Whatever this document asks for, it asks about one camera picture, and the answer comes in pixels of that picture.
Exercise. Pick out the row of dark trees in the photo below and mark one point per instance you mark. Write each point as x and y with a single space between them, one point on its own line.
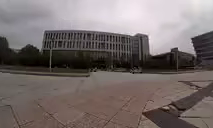
27 55

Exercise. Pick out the low kerbed verge strip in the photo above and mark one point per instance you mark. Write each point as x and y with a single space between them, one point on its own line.
40 71

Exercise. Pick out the dark slanted building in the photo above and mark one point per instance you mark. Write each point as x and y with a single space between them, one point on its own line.
207 46

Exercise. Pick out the grey stone paved plaza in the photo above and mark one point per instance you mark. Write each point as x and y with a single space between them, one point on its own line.
94 93

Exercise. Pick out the large curved pale building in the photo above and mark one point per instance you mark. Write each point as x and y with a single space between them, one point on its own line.
94 41

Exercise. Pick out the low dark building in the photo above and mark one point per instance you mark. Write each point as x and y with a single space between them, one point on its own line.
167 59

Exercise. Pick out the pale lamp pole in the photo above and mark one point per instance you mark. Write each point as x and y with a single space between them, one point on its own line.
176 60
50 60

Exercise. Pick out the vehicle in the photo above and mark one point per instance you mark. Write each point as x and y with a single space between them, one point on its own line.
136 70
93 69

